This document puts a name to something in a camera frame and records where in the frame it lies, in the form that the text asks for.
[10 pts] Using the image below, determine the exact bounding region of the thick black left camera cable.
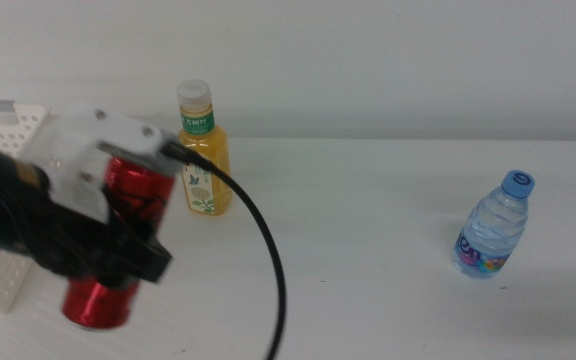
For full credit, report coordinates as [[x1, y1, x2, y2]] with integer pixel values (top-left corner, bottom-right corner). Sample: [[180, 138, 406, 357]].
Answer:
[[160, 139, 288, 360]]

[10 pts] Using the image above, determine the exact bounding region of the yellow tea bottle green label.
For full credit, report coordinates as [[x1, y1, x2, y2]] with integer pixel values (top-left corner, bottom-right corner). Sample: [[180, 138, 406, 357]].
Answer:
[[176, 78, 233, 217]]

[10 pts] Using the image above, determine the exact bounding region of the red cola can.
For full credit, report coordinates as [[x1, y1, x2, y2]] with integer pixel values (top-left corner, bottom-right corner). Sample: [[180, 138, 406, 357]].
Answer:
[[61, 155, 177, 330]]

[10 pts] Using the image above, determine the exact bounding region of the small water bottle blue cap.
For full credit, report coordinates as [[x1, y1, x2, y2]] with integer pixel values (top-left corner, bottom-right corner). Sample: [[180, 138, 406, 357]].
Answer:
[[452, 169, 536, 280]]

